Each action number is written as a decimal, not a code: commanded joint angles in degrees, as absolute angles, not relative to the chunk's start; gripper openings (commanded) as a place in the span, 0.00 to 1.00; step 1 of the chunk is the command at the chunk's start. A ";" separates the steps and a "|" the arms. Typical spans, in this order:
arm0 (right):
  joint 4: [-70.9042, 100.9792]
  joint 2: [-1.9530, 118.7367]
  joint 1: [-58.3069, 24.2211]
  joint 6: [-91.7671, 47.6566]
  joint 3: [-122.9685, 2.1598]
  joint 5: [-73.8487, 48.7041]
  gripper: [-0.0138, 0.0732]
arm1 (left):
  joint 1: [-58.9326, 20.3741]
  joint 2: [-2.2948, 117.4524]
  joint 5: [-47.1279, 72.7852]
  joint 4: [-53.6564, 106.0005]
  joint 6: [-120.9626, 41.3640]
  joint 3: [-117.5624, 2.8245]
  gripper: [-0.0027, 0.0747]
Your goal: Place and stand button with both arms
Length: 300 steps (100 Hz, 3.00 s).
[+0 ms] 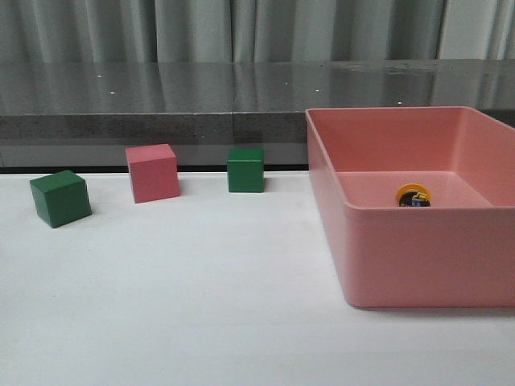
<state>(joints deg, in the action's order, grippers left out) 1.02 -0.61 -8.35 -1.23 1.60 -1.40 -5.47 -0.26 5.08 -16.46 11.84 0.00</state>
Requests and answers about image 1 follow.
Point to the green cube right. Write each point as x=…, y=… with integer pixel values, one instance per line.
x=245, y=168

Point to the pink plastic bin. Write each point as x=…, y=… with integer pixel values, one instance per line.
x=459, y=251

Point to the grey stone ledge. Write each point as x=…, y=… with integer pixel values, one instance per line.
x=84, y=116

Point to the green cube left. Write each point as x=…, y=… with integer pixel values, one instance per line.
x=60, y=198

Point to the yellow push button switch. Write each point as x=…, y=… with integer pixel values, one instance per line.
x=413, y=195

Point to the grey curtain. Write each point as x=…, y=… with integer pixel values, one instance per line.
x=254, y=31

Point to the green cube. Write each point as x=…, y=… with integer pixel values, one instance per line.
x=245, y=168
x=60, y=198

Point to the pink cube middle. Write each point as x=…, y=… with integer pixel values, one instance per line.
x=153, y=172

